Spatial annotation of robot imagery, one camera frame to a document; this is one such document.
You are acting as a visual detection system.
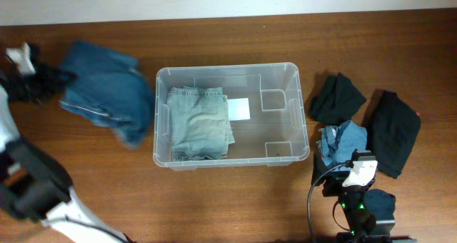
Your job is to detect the dark blue jeans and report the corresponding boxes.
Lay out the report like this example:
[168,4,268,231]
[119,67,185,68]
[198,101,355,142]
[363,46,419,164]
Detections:
[60,41,155,147]

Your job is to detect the light blue jeans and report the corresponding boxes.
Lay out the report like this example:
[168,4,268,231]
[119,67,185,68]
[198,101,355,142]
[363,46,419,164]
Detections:
[167,86,235,162]

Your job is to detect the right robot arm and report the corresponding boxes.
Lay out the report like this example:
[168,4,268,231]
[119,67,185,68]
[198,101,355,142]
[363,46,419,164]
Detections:
[306,150,418,243]

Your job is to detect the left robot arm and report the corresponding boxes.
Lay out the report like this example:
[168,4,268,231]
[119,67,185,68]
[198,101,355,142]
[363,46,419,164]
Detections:
[1,64,131,243]

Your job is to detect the crumpled light blue cloth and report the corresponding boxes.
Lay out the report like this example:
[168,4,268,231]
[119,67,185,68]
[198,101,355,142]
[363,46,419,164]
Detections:
[316,120,368,169]

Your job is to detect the black folded cloth left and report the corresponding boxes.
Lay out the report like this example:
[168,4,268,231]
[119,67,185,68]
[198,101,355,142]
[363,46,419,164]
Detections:
[309,73,366,125]

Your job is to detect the black folded cloth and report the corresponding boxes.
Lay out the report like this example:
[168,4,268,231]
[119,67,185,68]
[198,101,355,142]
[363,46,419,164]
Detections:
[309,73,366,125]
[367,91,421,179]

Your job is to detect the black folded cloth right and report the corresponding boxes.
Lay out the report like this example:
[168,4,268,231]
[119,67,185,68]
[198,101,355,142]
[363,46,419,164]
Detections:
[367,91,421,179]

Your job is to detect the clear plastic storage bin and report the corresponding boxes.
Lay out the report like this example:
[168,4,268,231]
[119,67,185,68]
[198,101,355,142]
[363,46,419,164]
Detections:
[153,62,310,171]

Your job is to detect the white label in bin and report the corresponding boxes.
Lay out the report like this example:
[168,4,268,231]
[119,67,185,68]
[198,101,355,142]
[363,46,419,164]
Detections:
[228,98,251,122]

